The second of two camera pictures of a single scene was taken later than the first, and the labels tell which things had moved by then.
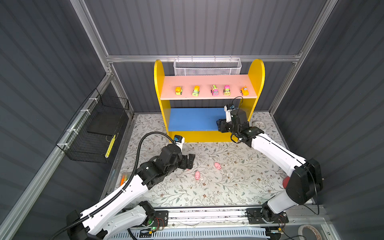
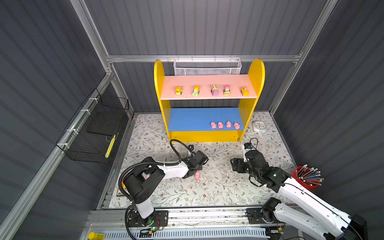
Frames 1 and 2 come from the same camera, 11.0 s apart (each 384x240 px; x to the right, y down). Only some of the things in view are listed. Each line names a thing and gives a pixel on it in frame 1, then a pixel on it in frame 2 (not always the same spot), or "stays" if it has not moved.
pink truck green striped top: [215, 90] stays
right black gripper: [221, 125] -> [237, 162]
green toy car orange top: [196, 91] stays
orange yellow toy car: [244, 91] stays
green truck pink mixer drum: [226, 91] stays
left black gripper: [184, 164] -> [200, 168]
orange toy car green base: [178, 90] stays
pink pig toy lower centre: [197, 175] stays
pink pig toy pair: [217, 165] -> [213, 125]
